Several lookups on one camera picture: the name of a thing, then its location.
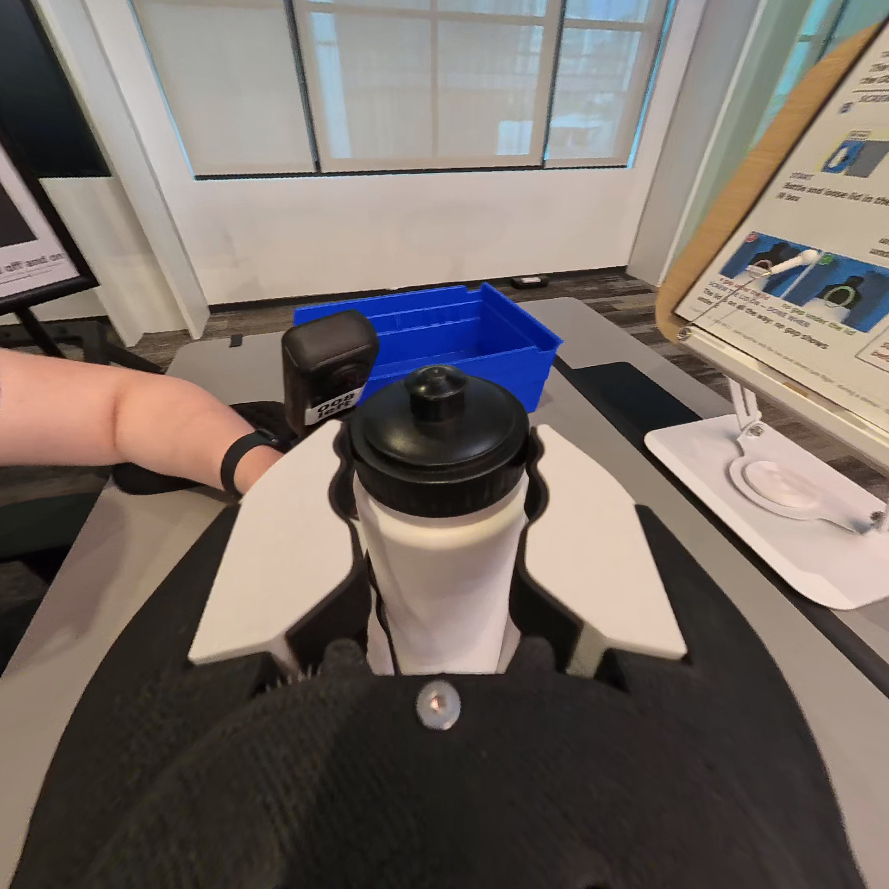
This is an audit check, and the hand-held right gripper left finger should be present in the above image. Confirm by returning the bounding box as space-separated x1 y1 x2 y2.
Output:
188 421 372 685

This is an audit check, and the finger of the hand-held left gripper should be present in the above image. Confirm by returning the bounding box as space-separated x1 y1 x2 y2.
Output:
366 590 398 676

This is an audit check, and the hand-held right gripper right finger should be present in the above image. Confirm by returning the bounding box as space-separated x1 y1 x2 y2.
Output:
510 422 689 680

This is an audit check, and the white plastic bottle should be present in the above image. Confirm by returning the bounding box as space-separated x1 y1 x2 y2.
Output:
354 479 529 676

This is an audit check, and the black bottle lid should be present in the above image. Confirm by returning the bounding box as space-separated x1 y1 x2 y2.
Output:
347 364 530 520

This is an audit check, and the blue plastic bin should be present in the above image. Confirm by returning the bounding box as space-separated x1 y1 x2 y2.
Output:
293 281 564 415

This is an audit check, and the person's left forearm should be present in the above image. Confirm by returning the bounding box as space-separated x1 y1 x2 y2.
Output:
0 347 242 488

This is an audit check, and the person's left hand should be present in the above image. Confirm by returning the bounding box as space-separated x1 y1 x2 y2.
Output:
239 448 287 496

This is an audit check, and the black mesh wrist rest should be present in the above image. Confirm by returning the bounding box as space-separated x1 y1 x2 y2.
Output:
113 401 301 496

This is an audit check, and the black wrist band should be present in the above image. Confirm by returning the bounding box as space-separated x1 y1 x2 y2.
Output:
221 428 287 496

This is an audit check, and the black rectangular table pad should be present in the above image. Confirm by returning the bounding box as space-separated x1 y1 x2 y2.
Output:
571 361 704 436

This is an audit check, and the black framed sign stand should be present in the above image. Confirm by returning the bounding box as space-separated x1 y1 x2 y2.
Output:
0 132 169 377

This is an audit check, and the instruction board on white stand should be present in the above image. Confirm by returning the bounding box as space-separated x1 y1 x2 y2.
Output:
645 21 889 611

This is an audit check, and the printed instruction sheet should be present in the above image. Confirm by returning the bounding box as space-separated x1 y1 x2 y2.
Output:
677 21 889 433

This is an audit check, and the thin black cable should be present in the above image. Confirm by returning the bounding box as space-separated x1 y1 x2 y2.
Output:
367 552 401 676

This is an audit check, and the large dark wall screen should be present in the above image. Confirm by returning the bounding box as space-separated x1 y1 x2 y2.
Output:
0 0 113 180

